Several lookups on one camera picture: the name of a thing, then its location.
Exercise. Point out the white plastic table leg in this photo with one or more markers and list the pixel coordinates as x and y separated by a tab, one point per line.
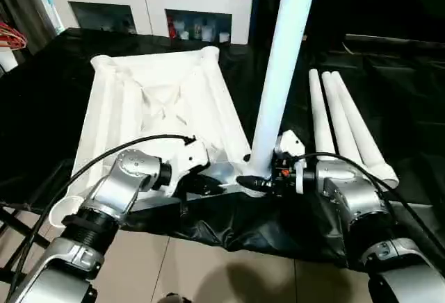
339	115
354	119
320	115
278	73

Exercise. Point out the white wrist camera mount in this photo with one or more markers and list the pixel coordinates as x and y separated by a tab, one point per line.
290	143
189	157

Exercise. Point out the red and white object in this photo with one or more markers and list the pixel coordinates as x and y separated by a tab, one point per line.
12	37

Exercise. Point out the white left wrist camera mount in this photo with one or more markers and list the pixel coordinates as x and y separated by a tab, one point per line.
189	157

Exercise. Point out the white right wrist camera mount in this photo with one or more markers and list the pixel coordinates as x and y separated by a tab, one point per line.
290	143

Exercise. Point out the grey curtain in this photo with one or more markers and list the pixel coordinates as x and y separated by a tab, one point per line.
24	4

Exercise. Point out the black plastic mat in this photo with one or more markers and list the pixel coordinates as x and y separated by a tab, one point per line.
41	108

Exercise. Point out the white cabinet with glass doors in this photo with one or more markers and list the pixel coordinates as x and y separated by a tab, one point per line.
153	0

